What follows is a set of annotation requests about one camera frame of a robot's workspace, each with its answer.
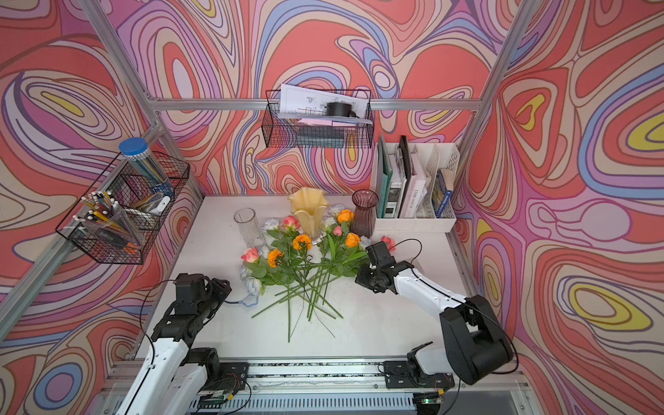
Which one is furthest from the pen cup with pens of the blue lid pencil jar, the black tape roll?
the black tape roll

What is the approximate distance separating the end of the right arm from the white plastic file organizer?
24cm

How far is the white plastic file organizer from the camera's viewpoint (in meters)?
0.93

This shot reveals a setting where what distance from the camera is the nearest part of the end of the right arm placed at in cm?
64

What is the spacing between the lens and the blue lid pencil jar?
0.71m
